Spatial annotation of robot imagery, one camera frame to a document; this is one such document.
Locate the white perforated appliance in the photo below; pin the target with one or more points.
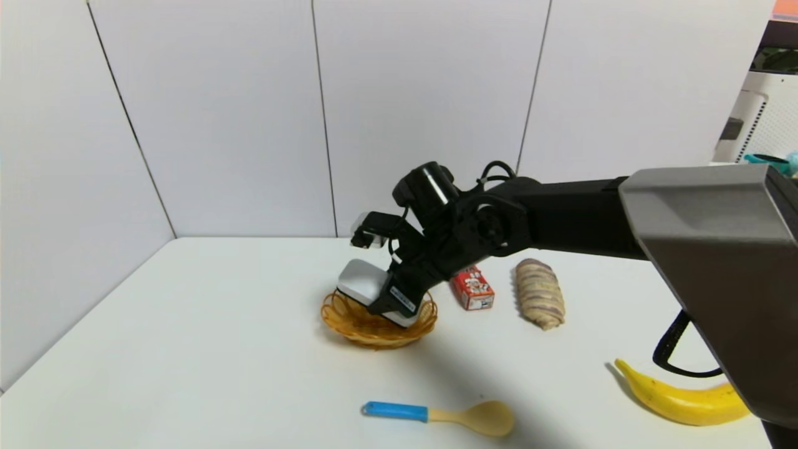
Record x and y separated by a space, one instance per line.
773 118

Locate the yellow banana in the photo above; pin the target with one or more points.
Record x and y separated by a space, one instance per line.
679 402

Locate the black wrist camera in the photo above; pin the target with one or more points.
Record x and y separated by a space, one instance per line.
377 227

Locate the striped bread loaf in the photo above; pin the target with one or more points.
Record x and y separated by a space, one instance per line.
540 294

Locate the orange box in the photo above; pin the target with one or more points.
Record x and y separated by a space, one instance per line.
785 9

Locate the yellow woven plastic basket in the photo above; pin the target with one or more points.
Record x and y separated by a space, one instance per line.
368 332

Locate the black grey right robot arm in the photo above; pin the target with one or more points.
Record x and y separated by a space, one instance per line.
717 249

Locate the white board eraser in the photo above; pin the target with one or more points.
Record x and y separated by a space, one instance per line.
361 280

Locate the light blue fuzzy object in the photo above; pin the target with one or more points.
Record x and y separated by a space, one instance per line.
793 161

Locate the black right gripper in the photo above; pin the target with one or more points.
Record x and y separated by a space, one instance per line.
399 301

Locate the small red drink carton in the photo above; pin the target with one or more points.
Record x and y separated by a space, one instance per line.
474 290

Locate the teal pot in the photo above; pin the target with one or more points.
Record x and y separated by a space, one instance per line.
759 158

